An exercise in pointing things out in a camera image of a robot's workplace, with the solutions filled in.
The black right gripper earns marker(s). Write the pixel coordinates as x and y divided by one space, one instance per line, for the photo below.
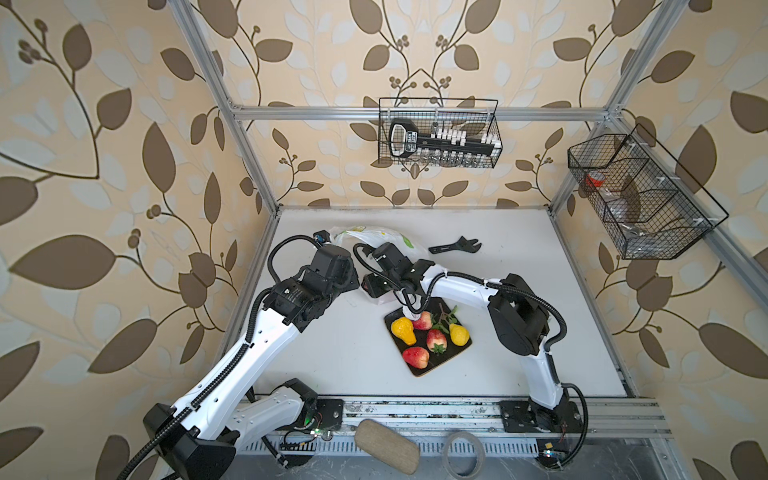
371 287

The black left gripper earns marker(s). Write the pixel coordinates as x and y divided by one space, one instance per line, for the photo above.
352 280

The white plastic bag lemon print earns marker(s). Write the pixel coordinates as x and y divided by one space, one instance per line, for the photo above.
376 236

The yellow fake pear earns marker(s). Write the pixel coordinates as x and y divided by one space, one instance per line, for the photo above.
403 329

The green leafy sprig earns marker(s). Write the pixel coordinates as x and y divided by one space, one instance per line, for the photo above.
445 319

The small yellow fake lemon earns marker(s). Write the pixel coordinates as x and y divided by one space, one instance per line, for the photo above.
459 335

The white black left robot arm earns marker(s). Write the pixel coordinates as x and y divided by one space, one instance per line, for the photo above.
192 435

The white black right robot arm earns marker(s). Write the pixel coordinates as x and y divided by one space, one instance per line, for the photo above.
525 325

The black adjustable wrench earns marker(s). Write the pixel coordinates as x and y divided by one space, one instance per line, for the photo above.
462 244

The black socket set holder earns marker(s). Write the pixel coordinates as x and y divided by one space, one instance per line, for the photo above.
405 139

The grey tape roll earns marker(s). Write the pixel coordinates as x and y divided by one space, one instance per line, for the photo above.
462 444

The beige sponge block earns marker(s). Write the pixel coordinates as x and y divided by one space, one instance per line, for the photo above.
387 446

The clear bottle red cap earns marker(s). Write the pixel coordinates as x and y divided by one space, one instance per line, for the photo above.
610 206

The black wire basket back wall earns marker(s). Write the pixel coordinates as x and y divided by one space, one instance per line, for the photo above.
473 115

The black wire basket wall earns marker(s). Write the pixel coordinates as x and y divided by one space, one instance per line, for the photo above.
669 208
473 115

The black wire basket right wall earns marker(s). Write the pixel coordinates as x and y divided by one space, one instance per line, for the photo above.
669 208

